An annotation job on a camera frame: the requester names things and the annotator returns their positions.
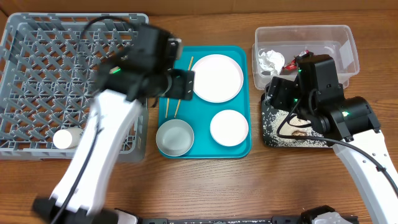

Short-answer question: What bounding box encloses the wooden chopstick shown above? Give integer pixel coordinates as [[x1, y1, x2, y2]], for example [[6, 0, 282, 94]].
[[174, 56, 194, 118], [165, 98, 170, 118]]

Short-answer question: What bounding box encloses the small white empty bowl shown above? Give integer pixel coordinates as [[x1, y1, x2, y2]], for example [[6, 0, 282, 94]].
[[155, 119, 195, 157]]

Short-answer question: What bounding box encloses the left wooden chopstick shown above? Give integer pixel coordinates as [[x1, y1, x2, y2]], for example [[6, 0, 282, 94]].
[[165, 98, 170, 118]]

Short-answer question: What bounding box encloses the red snack wrapper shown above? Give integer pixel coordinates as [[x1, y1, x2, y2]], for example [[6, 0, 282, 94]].
[[283, 50, 313, 71]]

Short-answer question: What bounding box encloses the right wooden chopstick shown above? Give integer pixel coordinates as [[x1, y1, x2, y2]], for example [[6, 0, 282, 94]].
[[174, 56, 194, 118]]

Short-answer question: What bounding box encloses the dark brown food lump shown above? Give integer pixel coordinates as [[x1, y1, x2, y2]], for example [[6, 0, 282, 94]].
[[292, 130, 307, 136]]

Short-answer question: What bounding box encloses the clear plastic bin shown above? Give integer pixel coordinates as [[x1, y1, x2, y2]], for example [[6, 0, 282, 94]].
[[252, 25, 360, 90]]

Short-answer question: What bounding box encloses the grey dishwasher rack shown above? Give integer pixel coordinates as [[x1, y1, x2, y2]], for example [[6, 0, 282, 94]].
[[1, 12, 149, 160]]

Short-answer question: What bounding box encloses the white round plate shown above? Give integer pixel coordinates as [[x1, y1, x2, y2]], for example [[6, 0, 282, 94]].
[[192, 54, 244, 103]]

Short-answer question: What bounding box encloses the white bowl with rice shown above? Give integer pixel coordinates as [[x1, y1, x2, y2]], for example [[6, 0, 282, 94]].
[[210, 110, 249, 147]]

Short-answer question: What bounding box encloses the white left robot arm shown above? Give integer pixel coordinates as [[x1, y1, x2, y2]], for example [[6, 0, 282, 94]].
[[32, 24, 194, 223]]

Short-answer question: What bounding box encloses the white napkin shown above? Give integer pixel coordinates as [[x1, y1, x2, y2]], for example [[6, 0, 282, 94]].
[[259, 50, 285, 76]]

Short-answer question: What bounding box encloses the white paper cup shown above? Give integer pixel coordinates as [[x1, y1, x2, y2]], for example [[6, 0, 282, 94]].
[[53, 128, 83, 149]]

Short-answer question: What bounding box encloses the black flat tray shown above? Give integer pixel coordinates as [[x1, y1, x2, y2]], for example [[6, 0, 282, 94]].
[[260, 91, 330, 148]]

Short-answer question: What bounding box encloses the teal plastic tray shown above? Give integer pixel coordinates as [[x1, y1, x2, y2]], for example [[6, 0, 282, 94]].
[[158, 45, 252, 159]]

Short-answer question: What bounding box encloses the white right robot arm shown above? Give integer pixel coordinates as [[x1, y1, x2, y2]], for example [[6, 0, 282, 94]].
[[262, 54, 397, 223]]

